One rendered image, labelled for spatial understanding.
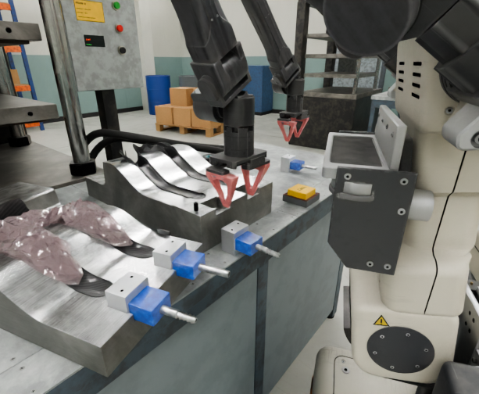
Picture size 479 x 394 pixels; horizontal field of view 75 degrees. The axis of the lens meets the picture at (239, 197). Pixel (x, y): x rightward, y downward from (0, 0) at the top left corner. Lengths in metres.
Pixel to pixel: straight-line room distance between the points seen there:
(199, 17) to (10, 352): 0.54
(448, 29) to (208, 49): 0.30
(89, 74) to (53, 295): 1.04
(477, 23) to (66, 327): 0.54
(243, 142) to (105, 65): 0.99
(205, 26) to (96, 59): 1.00
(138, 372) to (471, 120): 0.64
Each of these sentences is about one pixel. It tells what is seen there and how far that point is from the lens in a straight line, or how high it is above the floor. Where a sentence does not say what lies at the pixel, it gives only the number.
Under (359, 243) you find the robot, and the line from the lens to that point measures 0.50.
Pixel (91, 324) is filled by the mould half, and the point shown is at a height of 0.85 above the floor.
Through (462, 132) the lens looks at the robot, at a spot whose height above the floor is 1.12.
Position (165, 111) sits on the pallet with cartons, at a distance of 5.93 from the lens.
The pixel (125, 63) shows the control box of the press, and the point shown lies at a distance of 1.52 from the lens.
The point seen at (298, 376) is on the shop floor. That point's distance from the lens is 1.49.
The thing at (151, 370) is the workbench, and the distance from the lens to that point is 0.72.
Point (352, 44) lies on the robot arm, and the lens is 0.34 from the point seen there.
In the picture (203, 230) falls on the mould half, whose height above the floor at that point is 0.85.
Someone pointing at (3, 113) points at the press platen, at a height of 1.02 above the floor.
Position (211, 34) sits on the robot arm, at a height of 1.21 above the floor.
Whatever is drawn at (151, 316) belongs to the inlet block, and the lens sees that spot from 0.47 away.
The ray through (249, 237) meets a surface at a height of 0.84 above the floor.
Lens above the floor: 1.18
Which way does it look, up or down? 23 degrees down
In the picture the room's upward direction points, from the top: straight up
